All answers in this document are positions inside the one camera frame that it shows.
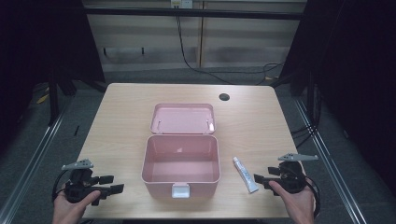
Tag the small black floor stick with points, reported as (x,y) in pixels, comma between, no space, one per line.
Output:
(76,130)

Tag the metal floor rail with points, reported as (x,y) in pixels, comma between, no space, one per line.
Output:
(28,168)
(330,168)

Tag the person's left hand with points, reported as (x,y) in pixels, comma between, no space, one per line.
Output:
(67,211)

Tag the white ointment tube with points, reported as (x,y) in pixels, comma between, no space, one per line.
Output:
(246,174)

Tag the white wall socket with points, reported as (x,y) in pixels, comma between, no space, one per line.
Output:
(181,3)

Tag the pink plastic box with lid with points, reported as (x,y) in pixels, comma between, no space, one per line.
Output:
(180,161)

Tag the black metal stand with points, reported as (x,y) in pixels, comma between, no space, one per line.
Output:
(53,99)

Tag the black horizontal metal bar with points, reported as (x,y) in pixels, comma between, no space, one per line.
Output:
(193,13)

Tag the black curtain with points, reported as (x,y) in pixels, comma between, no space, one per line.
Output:
(40,40)
(358,77)

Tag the dark round table grommet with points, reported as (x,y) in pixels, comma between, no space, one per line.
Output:
(224,96)

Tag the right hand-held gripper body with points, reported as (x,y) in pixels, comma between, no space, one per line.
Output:
(291,177)

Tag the person's right hand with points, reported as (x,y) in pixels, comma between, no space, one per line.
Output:
(297,205)

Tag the yellow floor object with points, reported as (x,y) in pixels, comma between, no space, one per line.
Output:
(42,98)

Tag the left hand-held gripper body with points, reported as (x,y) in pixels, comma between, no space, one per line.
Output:
(77,186)

